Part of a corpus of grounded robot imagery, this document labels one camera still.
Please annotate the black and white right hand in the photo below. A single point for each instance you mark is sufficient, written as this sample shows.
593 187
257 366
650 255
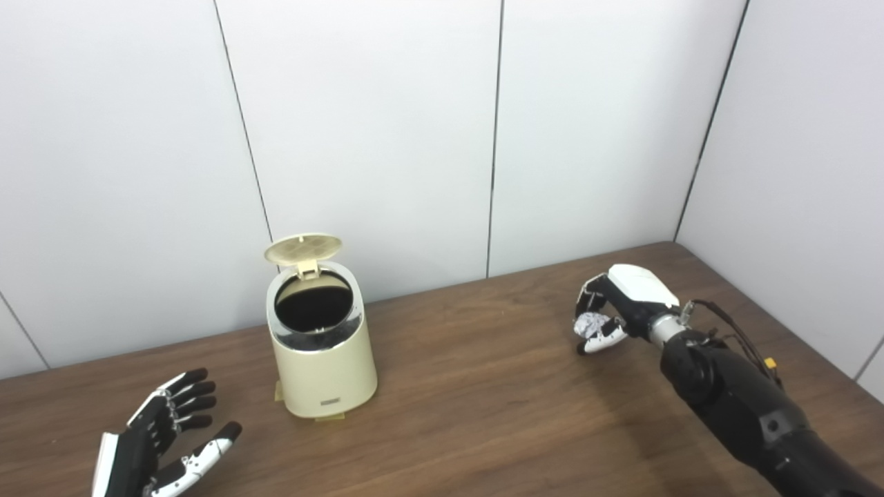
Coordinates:
642 286

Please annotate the black and white left hand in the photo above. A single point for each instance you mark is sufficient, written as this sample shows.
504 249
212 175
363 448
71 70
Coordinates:
131 455

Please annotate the white paper ball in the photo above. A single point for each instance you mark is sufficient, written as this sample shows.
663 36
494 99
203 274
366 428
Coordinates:
591 323

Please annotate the cream-colored plastic bin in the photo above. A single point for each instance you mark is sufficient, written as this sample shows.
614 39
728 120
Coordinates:
324 376

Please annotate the cream round bin lid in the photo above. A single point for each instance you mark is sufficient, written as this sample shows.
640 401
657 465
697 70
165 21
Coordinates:
304 247

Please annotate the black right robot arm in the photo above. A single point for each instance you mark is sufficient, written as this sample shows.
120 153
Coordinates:
739 400

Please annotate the yellow tape strip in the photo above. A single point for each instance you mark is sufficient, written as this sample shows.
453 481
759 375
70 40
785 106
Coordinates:
330 416
278 392

